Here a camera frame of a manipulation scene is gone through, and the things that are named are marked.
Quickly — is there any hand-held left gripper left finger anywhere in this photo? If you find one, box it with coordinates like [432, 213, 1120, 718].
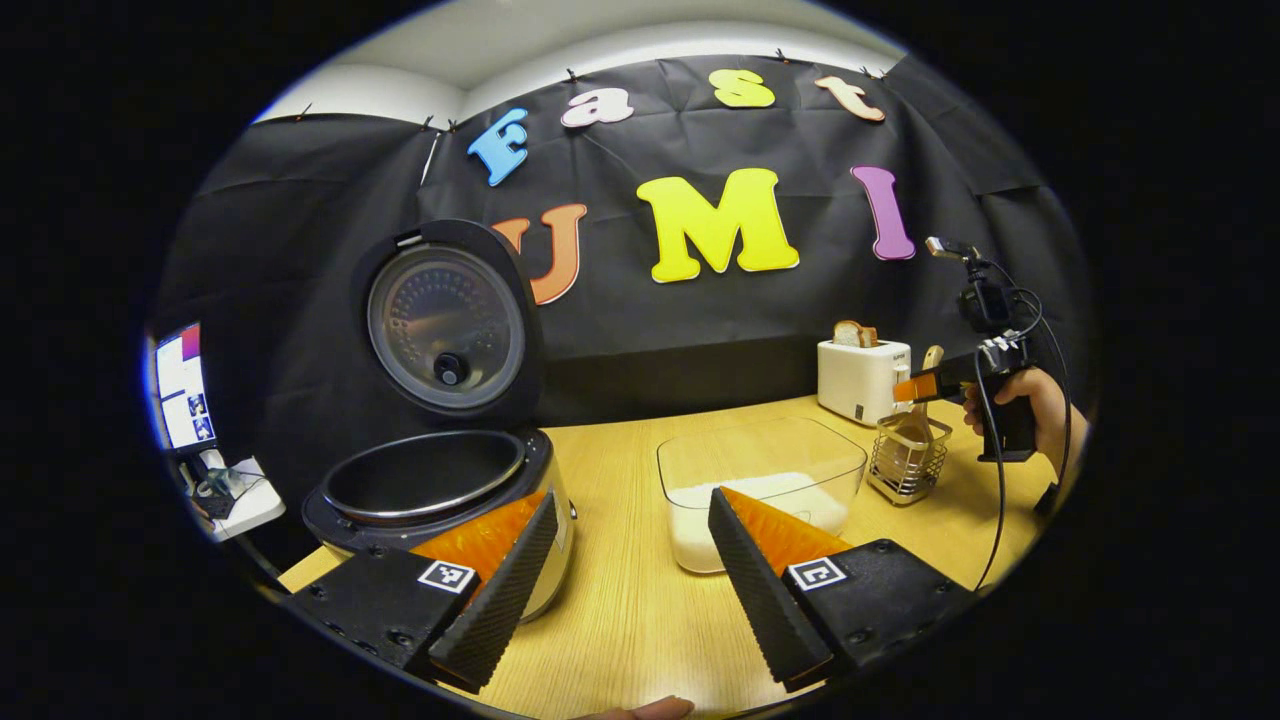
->
[290, 488, 561, 694]

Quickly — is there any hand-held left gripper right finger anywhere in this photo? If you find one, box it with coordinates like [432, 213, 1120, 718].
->
[708, 486, 979, 693]

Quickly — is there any wooden spoon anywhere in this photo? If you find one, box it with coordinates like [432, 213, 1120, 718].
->
[895, 345, 945, 481]

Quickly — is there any clear wire chopstick holder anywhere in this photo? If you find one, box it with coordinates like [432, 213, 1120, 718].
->
[865, 412, 954, 507]

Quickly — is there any silver black rice cooker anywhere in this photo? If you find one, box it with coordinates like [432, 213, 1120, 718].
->
[302, 218, 578, 623]

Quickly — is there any white toaster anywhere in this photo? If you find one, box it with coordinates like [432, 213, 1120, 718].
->
[817, 338, 913, 428]

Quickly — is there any clear plastic container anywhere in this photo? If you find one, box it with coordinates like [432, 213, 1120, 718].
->
[656, 417, 869, 575]

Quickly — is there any black backdrop cloth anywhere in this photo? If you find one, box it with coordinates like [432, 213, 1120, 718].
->
[150, 55, 1096, 561]

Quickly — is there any white side table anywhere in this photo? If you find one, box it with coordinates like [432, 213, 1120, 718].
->
[185, 455, 287, 543]

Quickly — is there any computer monitor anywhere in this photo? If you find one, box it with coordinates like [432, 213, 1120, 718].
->
[150, 322, 217, 453]

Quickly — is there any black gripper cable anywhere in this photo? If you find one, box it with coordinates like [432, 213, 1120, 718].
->
[972, 290, 1073, 591]

